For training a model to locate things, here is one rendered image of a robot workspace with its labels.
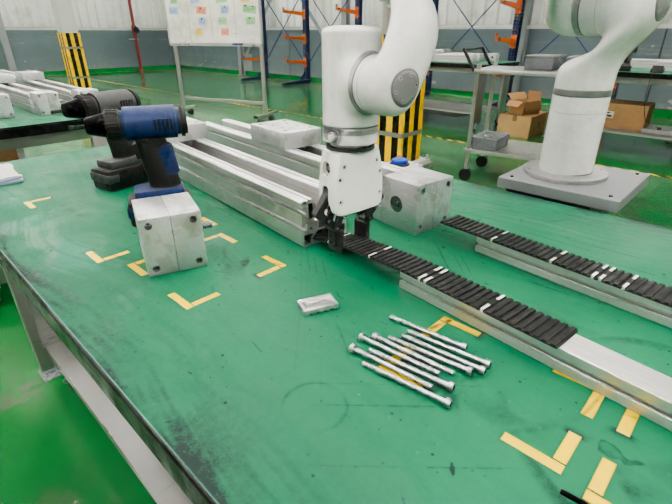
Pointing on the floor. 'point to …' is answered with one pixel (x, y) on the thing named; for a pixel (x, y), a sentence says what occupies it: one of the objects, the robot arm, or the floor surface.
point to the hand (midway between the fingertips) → (349, 236)
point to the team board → (217, 35)
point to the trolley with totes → (488, 142)
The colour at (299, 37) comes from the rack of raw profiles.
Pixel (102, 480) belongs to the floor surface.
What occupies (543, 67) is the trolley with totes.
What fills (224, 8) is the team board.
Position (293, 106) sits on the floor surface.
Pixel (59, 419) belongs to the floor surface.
